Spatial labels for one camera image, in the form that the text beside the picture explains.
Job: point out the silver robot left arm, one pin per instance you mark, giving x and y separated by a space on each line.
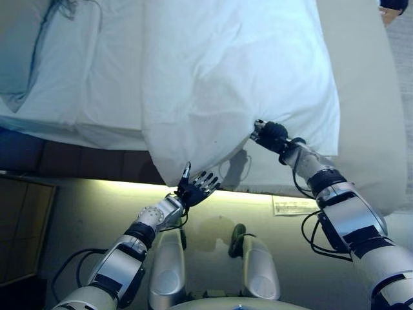
119 268

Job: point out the white duvet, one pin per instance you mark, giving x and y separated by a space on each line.
226 80

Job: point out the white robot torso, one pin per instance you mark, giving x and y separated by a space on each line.
242 305

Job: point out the beige bed blanket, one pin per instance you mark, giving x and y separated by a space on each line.
364 113

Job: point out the black garment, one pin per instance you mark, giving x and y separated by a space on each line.
393 6

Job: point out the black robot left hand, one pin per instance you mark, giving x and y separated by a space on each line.
193 192

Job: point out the grey striped rug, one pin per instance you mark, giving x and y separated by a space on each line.
405 64

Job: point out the beige pillow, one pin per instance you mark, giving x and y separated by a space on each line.
16 48

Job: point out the dark brown bed frame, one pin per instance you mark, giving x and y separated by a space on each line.
80 161

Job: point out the silver robot left leg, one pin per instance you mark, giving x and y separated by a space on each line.
167 268

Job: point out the silver robot leg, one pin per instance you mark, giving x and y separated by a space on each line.
167 268
261 268

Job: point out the white bed sheet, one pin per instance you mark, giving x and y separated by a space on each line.
106 80

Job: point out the silver robot right leg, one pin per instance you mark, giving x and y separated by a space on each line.
261 268

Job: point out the dark wooden cabinet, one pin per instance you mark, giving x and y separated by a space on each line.
22 232

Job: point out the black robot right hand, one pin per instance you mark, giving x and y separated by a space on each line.
272 134

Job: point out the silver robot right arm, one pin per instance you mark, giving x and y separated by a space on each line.
355 219

